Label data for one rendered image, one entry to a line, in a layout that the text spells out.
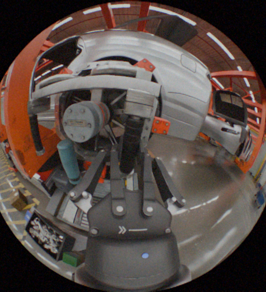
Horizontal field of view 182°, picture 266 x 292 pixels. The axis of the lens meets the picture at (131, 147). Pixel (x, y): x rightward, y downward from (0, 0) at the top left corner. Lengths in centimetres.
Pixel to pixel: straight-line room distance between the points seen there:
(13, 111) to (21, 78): 17
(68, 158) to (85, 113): 24
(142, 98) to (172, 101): 56
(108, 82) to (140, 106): 9
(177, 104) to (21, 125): 105
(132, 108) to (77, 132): 20
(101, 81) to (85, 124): 13
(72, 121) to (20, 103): 43
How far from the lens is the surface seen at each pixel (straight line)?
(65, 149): 40
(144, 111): 15
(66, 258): 31
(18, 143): 62
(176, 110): 72
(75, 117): 28
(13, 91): 61
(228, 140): 246
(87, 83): 21
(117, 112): 48
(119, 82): 19
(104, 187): 83
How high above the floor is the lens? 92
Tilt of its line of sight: 28 degrees down
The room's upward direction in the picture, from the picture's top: 12 degrees clockwise
